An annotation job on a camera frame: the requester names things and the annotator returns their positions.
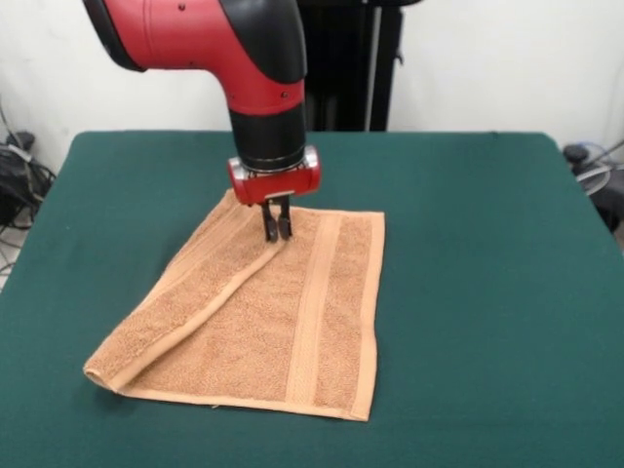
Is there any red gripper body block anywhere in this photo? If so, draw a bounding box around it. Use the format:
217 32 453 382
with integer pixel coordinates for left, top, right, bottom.
226 144 324 206

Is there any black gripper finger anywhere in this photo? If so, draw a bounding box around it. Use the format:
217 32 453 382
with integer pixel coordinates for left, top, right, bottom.
276 194 294 241
259 199 280 244

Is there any tan terry towel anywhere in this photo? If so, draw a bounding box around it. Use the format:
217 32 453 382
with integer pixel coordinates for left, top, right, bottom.
82 188 386 423

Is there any dark green table cloth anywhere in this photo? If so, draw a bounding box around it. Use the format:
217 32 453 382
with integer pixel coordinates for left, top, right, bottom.
0 130 624 468

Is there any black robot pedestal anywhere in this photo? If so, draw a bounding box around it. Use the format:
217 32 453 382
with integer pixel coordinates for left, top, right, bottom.
295 0 424 134

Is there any black cable tangle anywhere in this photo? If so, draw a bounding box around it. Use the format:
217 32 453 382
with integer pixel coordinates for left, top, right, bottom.
0 131 58 235

